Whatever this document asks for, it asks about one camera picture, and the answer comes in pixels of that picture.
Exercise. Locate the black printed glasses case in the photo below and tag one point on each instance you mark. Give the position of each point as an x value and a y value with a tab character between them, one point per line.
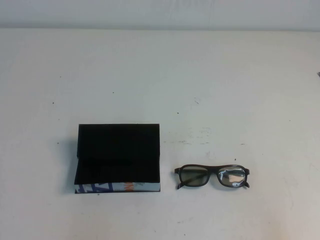
117	142

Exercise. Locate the black framed glasses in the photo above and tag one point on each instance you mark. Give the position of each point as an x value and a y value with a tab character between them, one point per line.
215	169

